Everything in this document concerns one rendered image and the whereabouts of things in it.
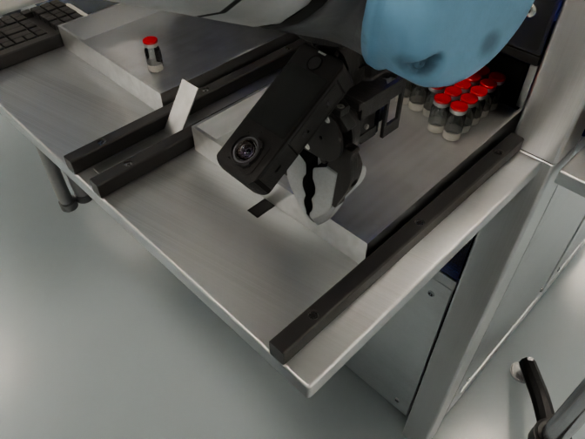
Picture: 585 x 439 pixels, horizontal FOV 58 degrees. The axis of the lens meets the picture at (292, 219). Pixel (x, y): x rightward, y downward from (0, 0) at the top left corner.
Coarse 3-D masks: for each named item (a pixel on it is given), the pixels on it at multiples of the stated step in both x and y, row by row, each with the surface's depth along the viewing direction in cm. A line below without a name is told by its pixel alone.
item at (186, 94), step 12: (180, 84) 64; (192, 84) 63; (180, 96) 64; (192, 96) 63; (180, 108) 64; (168, 120) 66; (180, 120) 64; (168, 132) 66; (144, 144) 64; (120, 156) 63; (96, 168) 61; (108, 168) 61
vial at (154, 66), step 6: (150, 48) 73; (156, 48) 74; (150, 54) 73; (156, 54) 74; (150, 60) 74; (156, 60) 74; (150, 66) 75; (156, 66) 75; (162, 66) 76; (156, 72) 76
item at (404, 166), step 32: (256, 96) 66; (192, 128) 61; (224, 128) 65; (416, 128) 67; (480, 128) 67; (512, 128) 65; (384, 160) 62; (416, 160) 62; (448, 160) 62; (288, 192) 54; (352, 192) 58; (384, 192) 58; (416, 192) 58; (320, 224) 53; (352, 224) 55; (384, 224) 51; (352, 256) 52
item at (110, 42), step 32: (64, 32) 78; (96, 32) 83; (128, 32) 84; (160, 32) 84; (192, 32) 84; (224, 32) 84; (256, 32) 84; (96, 64) 76; (128, 64) 77; (192, 64) 77; (224, 64) 71; (160, 96) 66
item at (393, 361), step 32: (544, 224) 79; (576, 224) 117; (544, 256) 104; (448, 288) 87; (512, 288) 91; (544, 288) 139; (416, 320) 98; (512, 320) 123; (384, 352) 113; (416, 352) 104; (480, 352) 106; (384, 384) 121; (416, 384) 111
